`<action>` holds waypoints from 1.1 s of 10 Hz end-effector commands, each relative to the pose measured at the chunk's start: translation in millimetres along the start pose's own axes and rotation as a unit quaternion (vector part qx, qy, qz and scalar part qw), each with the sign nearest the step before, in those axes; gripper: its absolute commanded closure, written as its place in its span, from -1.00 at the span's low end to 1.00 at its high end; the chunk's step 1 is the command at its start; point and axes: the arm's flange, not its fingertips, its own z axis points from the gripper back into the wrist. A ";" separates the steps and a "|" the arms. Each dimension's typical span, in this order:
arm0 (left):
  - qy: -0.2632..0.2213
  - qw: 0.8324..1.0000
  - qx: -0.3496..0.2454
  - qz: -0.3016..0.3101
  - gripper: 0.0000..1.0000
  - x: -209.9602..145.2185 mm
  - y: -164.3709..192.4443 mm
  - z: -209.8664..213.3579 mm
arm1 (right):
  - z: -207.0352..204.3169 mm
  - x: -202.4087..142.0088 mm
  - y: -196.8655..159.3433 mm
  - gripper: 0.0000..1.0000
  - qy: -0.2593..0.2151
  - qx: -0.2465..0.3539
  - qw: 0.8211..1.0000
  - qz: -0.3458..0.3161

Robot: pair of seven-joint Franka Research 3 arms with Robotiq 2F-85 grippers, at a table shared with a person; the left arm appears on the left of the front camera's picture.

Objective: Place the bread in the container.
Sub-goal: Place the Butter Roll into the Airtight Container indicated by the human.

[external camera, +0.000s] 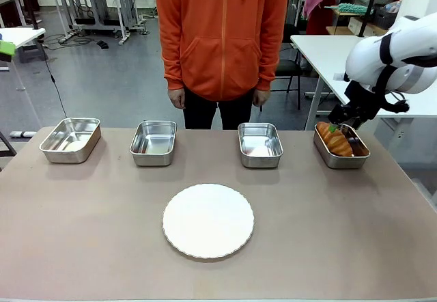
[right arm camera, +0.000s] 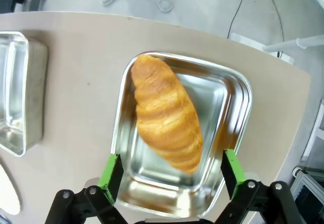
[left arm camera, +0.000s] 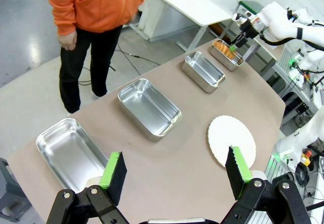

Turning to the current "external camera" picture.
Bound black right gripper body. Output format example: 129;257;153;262
343;81;385;124

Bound rectangular steel container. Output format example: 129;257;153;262
237;122;284;169
129;120;178;167
313;122;371;170
38;117;102;165

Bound person's right forearm orange sleeve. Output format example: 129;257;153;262
159;38;187;92

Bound person's left forearm orange sleeve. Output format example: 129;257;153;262
256;35;287;93

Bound person's left hand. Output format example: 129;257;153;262
251;89;271;107

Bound person's right hand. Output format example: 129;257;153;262
168;88;186;110

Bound large white table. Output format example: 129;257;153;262
290;34;437;122

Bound black folding chair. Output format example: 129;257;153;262
274;23;305;110

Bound wooden shelf board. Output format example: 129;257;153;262
326;25;389;37

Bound grey plastic crate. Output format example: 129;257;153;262
373;3;400;29

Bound teal microfibre duster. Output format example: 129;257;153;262
324;3;369;16

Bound black stand pole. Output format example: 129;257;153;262
357;0;380;38

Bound black trousers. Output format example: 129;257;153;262
182;88;255;131

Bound orange hoodie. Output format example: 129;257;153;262
155;0;291;102

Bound white scalloped plate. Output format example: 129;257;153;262
162;183;255;260

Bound black tripod pole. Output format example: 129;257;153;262
19;0;39;29

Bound small white table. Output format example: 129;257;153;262
0;27;47;64

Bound bright green box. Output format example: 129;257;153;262
0;40;17;57

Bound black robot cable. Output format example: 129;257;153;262
373;63;399;94

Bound black floor cable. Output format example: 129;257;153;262
42;40;68;118

